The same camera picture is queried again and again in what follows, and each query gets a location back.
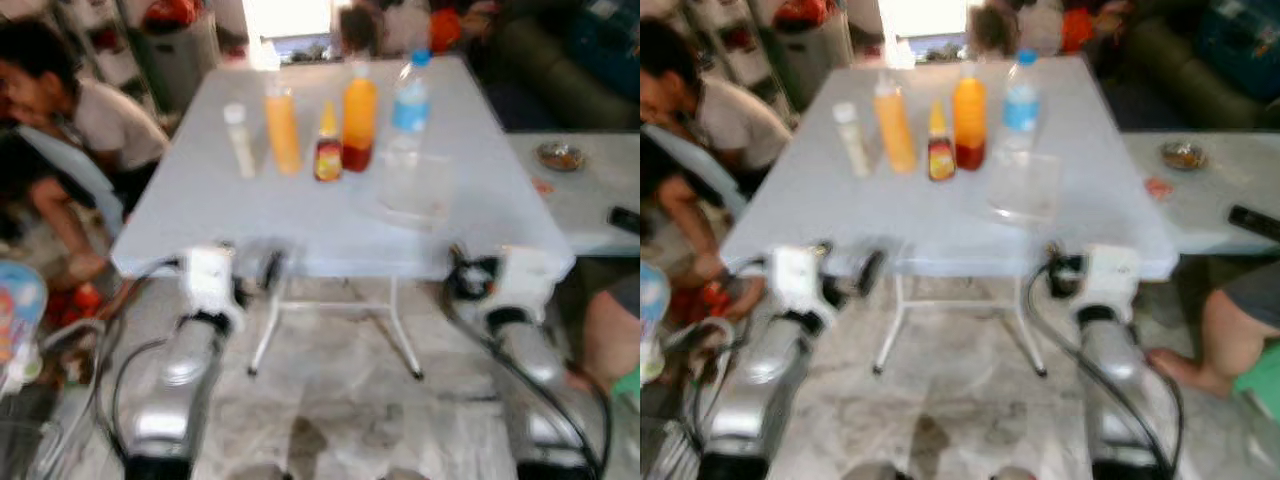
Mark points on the white plastic folding table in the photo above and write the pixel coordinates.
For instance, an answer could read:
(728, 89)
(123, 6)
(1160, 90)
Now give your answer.
(300, 210)
(920, 210)

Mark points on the clear plastic container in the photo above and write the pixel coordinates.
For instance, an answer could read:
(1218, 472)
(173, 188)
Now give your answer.
(415, 190)
(1025, 190)

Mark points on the small white bottle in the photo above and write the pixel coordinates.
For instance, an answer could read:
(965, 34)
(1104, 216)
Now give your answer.
(240, 145)
(850, 145)

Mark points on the small pink wrapper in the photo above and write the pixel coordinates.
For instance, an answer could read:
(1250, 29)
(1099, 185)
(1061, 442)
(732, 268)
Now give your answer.
(1159, 188)
(542, 186)

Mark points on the red toy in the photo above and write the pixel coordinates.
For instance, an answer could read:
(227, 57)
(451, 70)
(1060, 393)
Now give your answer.
(717, 300)
(72, 303)

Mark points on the honey bottle red label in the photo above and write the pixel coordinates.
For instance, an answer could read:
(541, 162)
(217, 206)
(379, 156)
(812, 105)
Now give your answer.
(328, 160)
(941, 160)

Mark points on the orange squeeze bottle white nozzle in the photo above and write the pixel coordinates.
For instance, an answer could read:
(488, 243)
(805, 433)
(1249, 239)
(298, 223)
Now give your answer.
(283, 130)

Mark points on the bare leg of person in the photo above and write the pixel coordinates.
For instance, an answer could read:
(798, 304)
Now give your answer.
(610, 335)
(1225, 335)

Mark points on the grey side table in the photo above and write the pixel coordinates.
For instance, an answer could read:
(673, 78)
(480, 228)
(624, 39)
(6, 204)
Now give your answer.
(1220, 185)
(590, 190)

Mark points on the small metal bowl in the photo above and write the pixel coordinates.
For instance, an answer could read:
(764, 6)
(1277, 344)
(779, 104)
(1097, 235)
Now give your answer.
(560, 157)
(1183, 156)

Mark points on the light blue plastic chair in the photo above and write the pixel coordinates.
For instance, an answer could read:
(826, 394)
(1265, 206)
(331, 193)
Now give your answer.
(70, 170)
(700, 175)

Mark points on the child in grey shirt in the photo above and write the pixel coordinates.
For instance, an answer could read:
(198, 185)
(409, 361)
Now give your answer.
(120, 125)
(740, 125)

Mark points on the black remote control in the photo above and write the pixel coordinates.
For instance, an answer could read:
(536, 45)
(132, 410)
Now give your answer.
(1255, 222)
(625, 220)

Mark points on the amber juice bottle white cap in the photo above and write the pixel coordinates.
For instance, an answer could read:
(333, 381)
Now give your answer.
(969, 115)
(359, 115)

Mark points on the clear water bottle blue label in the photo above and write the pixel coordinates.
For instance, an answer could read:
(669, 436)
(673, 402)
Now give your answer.
(410, 105)
(1020, 105)

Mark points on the baby bouncer lion print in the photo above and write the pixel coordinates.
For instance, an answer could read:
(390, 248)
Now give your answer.
(652, 320)
(20, 310)

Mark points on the green plastic stool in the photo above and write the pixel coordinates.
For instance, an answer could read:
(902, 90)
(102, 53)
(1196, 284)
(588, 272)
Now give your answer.
(1260, 385)
(628, 385)

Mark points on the grey trash bin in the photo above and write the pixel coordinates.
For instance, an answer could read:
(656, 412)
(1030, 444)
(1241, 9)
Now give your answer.
(825, 60)
(180, 60)

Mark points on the dark green sofa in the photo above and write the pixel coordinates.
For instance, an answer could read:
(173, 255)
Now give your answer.
(540, 75)
(1170, 75)

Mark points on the white plastic drawer unit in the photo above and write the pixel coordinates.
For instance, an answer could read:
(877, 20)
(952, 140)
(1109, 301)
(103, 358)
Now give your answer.
(735, 45)
(100, 45)

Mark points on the red bag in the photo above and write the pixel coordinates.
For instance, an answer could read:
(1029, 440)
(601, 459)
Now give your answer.
(805, 14)
(170, 14)

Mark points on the orange cloth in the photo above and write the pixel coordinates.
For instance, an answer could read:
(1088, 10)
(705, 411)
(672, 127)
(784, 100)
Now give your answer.
(448, 28)
(1080, 28)

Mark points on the white cloth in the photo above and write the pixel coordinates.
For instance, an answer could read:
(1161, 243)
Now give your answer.
(1036, 28)
(405, 28)

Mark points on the purple chair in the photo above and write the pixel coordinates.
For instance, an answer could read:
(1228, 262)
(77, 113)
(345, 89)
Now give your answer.
(357, 28)
(987, 28)

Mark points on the blue bag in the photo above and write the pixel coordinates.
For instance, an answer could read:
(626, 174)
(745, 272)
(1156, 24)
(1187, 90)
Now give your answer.
(1240, 45)
(605, 45)

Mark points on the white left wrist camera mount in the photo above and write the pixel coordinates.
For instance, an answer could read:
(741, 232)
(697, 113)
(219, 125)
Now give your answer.
(210, 280)
(798, 280)

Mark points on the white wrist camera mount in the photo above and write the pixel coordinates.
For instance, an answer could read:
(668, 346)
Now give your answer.
(525, 280)
(798, 280)
(210, 280)
(1112, 280)

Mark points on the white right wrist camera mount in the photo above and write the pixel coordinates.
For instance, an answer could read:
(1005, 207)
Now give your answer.
(525, 280)
(1112, 280)

